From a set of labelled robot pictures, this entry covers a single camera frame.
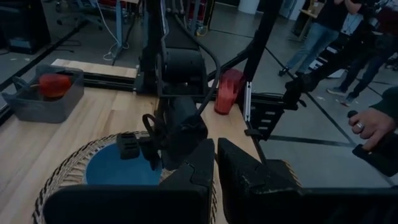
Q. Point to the office chair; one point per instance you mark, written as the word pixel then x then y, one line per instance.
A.
pixel 79 14

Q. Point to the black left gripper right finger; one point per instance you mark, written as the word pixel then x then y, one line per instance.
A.
pixel 264 199

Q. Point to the person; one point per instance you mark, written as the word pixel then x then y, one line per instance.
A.
pixel 370 53
pixel 320 34

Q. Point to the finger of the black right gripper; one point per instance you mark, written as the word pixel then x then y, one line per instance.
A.
pixel 155 158
pixel 128 146

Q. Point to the black hand-held controller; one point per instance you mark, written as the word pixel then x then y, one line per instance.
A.
pixel 377 158

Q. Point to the grey plastic bin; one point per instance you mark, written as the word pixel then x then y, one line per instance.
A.
pixel 37 107

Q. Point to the round woven placemat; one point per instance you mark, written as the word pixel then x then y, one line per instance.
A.
pixel 68 174

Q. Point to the person's forearm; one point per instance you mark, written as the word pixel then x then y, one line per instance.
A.
pixel 387 104

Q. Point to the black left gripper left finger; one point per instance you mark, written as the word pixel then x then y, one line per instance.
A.
pixel 140 205

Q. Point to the person's hand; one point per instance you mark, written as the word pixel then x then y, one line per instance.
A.
pixel 373 127

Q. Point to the blue ceramic bowl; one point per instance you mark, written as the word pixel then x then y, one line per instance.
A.
pixel 118 171

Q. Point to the red apple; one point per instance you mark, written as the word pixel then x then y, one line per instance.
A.
pixel 54 85

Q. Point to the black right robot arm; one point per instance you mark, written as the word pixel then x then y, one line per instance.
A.
pixel 183 65

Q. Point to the black equipment box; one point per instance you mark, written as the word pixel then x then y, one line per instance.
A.
pixel 21 25

